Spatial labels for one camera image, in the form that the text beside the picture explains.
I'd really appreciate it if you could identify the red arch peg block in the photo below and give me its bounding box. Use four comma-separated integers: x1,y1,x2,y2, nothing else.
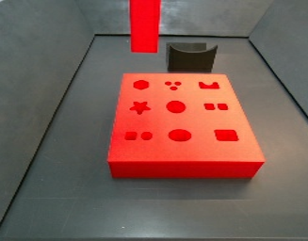
129,0,161,53

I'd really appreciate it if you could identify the red shape-sorter board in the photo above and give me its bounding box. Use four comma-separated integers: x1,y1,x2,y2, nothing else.
108,73,265,178

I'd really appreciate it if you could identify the black curved holder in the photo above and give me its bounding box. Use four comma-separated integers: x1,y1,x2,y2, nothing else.
165,42,217,72

